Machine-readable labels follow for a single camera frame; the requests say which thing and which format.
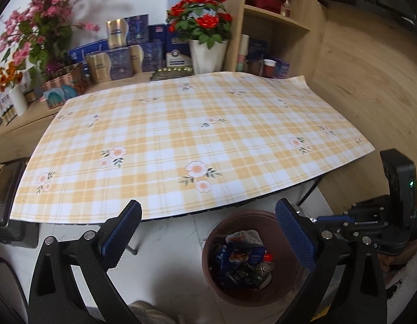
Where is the blue cardboard box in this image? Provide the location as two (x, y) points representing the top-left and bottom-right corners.
(216, 243), (266, 272)

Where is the pink round trash bin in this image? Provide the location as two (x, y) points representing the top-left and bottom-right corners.
(202, 210), (303, 307)

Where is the orange plaid tablecloth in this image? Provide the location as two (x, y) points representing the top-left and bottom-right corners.
(11, 72), (373, 224)

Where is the striped wicker basket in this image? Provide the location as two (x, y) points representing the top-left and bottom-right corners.
(41, 63), (88, 109)

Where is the red paper cup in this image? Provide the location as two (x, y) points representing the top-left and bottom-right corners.
(263, 59), (276, 78)

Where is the green gold foil box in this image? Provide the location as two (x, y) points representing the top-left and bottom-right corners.
(150, 66), (194, 81)

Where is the blue gold gift box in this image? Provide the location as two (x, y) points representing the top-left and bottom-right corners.
(129, 42), (164, 73)
(106, 14), (150, 49)
(86, 47), (134, 83)

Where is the stack of pastel paper cups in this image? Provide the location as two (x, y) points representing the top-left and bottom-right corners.
(236, 34), (249, 72)

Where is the white flower pot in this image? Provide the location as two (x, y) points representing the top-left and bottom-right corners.
(189, 40), (228, 75)

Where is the white blue milk carton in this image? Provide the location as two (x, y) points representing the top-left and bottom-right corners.
(166, 49), (192, 67)

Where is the orange flower bunch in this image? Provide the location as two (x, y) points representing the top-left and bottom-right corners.
(0, 62), (23, 92)

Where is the wooden shelf unit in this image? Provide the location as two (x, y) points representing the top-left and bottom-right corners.
(223, 0), (326, 80)

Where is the pink blossom branch bouquet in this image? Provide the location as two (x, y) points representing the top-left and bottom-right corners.
(0, 0), (100, 75)

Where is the red rose plant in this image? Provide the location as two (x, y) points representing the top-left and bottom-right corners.
(166, 0), (233, 49)

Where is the black folding table frame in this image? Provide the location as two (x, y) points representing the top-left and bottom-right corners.
(126, 175), (332, 255)

